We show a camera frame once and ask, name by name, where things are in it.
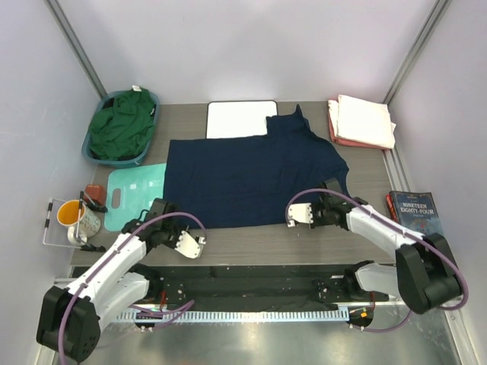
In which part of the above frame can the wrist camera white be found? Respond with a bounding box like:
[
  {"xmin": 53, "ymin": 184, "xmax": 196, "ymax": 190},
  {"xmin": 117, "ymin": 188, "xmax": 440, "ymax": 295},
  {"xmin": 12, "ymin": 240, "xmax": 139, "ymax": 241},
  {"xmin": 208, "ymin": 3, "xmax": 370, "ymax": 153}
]
[
  {"xmin": 286, "ymin": 203, "xmax": 314, "ymax": 227},
  {"xmin": 174, "ymin": 231, "xmax": 206, "ymax": 259}
]

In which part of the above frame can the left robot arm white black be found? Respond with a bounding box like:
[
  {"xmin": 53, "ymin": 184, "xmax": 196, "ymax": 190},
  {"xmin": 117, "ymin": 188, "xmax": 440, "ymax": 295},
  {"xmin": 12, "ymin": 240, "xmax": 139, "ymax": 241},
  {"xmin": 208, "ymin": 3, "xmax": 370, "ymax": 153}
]
[{"xmin": 37, "ymin": 198, "xmax": 205, "ymax": 364}]

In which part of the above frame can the black white marker pen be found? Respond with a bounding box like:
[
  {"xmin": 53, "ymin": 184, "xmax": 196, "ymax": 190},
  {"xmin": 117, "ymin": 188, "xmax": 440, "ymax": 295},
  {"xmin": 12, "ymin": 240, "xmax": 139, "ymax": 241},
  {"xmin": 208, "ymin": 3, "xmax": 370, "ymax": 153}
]
[{"xmin": 44, "ymin": 202, "xmax": 53, "ymax": 230}]

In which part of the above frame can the navy blue t shirt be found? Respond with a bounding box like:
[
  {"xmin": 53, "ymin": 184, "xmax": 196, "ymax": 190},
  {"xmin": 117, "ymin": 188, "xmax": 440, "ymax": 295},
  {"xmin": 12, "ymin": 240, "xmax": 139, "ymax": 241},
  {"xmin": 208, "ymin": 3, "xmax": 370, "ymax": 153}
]
[{"xmin": 163, "ymin": 106, "xmax": 349, "ymax": 228}]

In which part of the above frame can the brown red block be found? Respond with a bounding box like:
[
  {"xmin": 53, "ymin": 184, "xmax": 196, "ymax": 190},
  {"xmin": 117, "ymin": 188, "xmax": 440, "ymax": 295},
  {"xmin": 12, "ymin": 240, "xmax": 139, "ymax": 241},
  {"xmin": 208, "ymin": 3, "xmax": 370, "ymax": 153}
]
[{"xmin": 84, "ymin": 184, "xmax": 107, "ymax": 205}]

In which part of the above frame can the white board with black rim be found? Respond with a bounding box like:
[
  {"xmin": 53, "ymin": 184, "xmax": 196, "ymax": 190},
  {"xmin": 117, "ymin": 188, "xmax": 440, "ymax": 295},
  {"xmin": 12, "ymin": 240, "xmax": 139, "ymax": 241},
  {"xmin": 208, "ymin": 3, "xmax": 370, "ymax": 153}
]
[{"xmin": 205, "ymin": 100, "xmax": 278, "ymax": 139}]

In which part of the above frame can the white slotted cable duct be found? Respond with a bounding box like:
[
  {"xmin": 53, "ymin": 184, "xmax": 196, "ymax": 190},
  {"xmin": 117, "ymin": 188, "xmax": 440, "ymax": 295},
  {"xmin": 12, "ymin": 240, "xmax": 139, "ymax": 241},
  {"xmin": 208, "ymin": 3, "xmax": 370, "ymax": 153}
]
[{"xmin": 113, "ymin": 306, "xmax": 349, "ymax": 324}]

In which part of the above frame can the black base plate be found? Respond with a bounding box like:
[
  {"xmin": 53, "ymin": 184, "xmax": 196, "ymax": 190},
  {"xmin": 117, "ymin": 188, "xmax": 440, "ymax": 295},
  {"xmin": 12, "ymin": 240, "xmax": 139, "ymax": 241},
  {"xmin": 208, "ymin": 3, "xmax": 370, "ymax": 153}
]
[{"xmin": 133, "ymin": 264, "xmax": 390, "ymax": 312}]

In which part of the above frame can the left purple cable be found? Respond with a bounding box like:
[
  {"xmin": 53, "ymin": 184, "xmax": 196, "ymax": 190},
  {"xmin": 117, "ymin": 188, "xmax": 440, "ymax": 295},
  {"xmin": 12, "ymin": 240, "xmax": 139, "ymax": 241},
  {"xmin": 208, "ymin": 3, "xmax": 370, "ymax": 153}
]
[{"xmin": 56, "ymin": 211, "xmax": 208, "ymax": 365}]

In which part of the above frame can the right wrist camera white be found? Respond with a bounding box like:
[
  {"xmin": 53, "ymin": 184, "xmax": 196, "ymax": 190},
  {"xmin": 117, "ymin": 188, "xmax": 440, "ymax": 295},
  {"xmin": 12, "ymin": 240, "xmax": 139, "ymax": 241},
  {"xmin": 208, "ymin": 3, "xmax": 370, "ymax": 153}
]
[{"xmin": 286, "ymin": 203, "xmax": 314, "ymax": 227}]

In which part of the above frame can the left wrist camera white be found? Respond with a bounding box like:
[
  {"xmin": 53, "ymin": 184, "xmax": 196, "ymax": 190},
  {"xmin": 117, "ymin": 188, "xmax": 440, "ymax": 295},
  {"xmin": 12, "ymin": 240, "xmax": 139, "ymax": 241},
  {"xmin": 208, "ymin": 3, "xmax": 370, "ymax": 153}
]
[{"xmin": 174, "ymin": 231, "xmax": 206, "ymax": 259}]

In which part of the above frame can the purple cable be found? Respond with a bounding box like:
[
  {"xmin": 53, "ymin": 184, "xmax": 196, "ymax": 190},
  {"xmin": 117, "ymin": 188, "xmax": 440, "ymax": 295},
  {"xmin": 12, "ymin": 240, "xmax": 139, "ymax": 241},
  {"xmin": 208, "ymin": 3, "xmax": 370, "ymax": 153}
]
[
  {"xmin": 284, "ymin": 188, "xmax": 469, "ymax": 334},
  {"xmin": 56, "ymin": 211, "xmax": 208, "ymax": 365}
]

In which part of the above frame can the green t shirt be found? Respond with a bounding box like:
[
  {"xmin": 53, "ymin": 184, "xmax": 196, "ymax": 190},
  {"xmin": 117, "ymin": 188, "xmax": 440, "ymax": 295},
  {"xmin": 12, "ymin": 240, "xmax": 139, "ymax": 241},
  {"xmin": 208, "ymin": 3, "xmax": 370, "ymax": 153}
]
[{"xmin": 88, "ymin": 87, "xmax": 156, "ymax": 160}]

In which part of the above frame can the teal cutting board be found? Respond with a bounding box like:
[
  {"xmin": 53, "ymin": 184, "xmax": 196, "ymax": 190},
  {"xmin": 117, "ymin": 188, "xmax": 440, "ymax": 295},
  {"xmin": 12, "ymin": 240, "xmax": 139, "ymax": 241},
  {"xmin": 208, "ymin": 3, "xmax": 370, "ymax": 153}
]
[{"xmin": 104, "ymin": 163, "xmax": 167, "ymax": 232}]

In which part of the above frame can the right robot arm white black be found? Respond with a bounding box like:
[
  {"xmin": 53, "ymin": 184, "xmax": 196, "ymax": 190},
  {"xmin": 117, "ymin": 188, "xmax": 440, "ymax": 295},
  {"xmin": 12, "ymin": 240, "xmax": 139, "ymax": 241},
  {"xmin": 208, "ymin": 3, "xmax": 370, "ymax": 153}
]
[{"xmin": 304, "ymin": 183, "xmax": 469, "ymax": 314}]

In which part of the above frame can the clear acrylic tray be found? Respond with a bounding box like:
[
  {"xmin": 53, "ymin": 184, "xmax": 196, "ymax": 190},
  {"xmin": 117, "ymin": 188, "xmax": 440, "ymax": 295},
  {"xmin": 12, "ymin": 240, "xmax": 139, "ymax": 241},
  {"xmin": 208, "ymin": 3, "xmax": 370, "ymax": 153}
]
[{"xmin": 42, "ymin": 198, "xmax": 88, "ymax": 249}]

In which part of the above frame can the white mug orange inside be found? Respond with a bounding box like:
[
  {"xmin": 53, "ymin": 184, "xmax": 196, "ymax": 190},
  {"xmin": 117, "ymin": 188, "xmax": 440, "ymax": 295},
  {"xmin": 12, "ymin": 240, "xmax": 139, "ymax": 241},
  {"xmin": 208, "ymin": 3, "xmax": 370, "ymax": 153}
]
[{"xmin": 56, "ymin": 200, "xmax": 101, "ymax": 246}]

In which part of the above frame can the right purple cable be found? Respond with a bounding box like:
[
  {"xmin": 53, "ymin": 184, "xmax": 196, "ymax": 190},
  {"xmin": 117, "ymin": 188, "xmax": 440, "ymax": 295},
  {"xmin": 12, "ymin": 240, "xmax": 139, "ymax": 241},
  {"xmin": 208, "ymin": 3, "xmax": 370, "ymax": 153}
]
[{"xmin": 284, "ymin": 188, "xmax": 469, "ymax": 334}]

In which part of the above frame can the dark blue book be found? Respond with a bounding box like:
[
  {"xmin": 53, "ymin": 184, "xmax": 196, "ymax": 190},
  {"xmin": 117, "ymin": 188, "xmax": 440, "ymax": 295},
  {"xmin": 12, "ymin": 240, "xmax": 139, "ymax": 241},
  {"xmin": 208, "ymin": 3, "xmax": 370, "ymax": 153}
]
[{"xmin": 388, "ymin": 191, "xmax": 444, "ymax": 236}]

